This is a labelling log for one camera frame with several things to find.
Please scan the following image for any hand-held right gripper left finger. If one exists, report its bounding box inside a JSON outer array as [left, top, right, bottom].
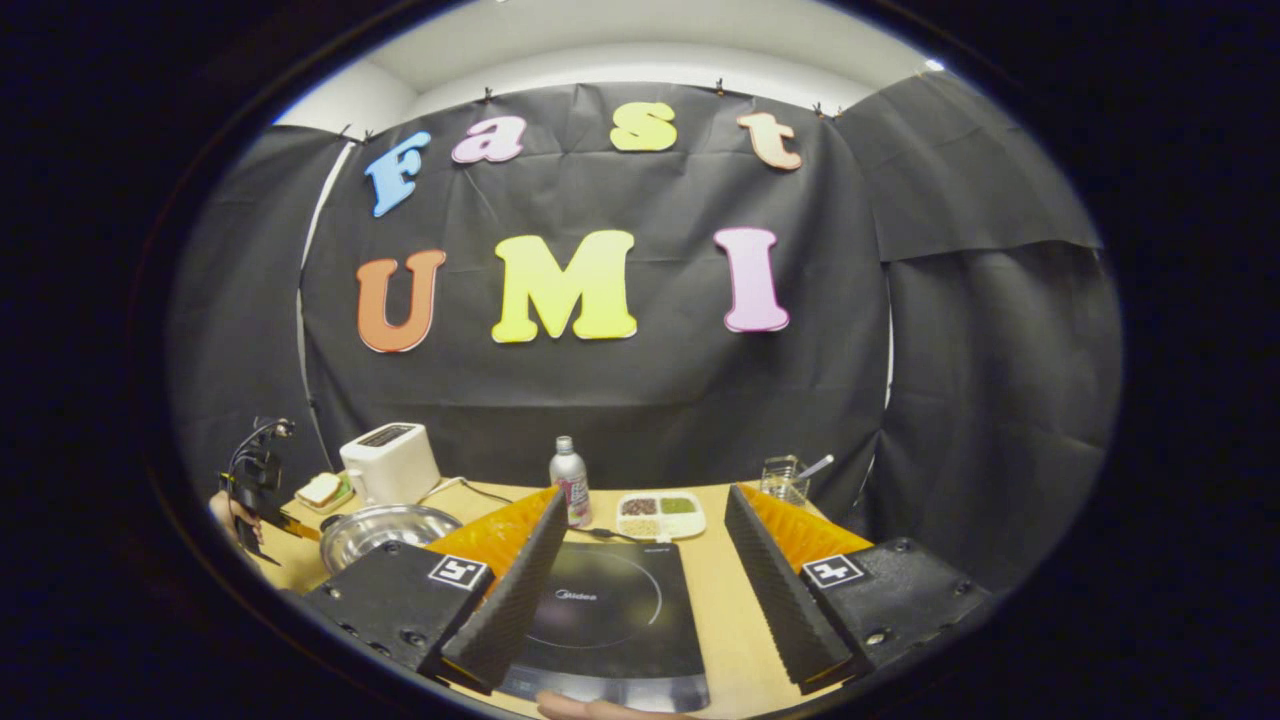
[[297, 486, 569, 696]]

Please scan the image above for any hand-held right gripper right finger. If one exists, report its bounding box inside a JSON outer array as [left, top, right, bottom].
[[724, 484, 993, 696]]

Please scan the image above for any stainless steel pot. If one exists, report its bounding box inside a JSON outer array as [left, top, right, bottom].
[[319, 504, 464, 574]]

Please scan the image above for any black induction cooktop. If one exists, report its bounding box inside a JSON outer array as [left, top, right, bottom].
[[497, 540, 711, 714]]

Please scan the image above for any small plate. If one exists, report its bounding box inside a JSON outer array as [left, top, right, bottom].
[[295, 472, 354, 515]]

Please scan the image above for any white toaster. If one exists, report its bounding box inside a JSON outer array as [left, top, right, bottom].
[[339, 422, 442, 507]]

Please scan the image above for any silver bottle with label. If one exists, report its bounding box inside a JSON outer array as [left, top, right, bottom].
[[549, 435, 594, 529]]

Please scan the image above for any white divided tray with beans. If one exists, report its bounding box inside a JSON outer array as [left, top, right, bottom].
[[614, 490, 707, 542]]

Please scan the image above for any black backdrop cloth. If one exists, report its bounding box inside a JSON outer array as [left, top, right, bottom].
[[168, 68, 1123, 591]]

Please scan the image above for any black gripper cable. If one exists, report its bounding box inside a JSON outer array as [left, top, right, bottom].
[[227, 417, 297, 473]]

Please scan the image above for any metal wire holder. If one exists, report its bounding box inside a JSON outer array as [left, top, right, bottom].
[[760, 455, 812, 507]]

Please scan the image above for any white toaster cable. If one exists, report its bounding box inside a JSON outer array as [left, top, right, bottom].
[[420, 476, 513, 505]]

